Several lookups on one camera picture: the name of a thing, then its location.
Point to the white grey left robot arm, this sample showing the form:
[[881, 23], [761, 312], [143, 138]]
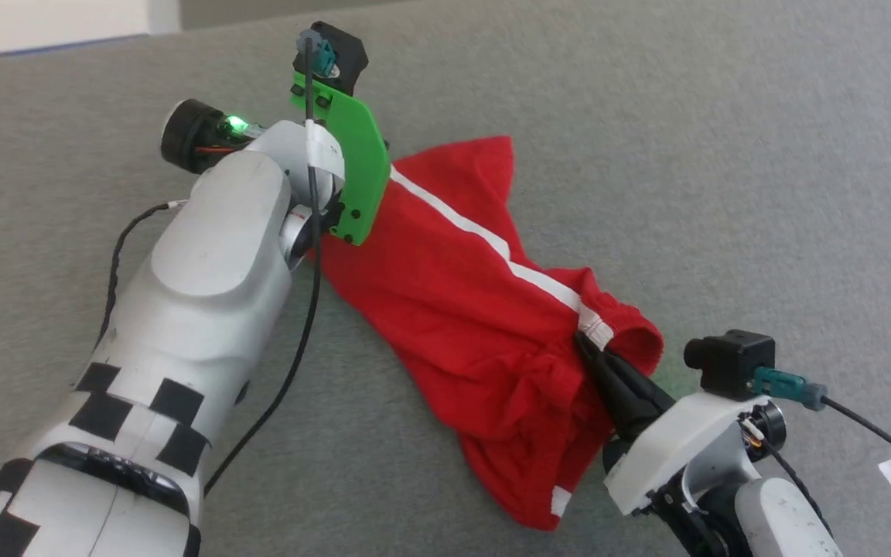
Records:
[[213, 255]]

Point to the red shorts with white stripe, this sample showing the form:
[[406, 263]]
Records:
[[453, 309]]

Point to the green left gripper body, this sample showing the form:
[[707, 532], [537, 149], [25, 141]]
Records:
[[360, 162]]

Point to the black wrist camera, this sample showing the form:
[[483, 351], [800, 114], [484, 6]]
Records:
[[728, 363], [345, 54]]

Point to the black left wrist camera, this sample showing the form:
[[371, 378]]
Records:
[[345, 54]]

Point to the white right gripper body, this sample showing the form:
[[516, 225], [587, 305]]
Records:
[[677, 449]]

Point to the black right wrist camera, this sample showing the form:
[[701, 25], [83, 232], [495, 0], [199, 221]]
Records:
[[728, 363]]

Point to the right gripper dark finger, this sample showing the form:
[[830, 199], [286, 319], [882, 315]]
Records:
[[623, 414], [635, 379]]

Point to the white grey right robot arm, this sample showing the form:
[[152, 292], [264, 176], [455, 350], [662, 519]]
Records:
[[778, 518]]

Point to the white furniture panel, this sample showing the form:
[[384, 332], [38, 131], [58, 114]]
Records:
[[51, 23]]

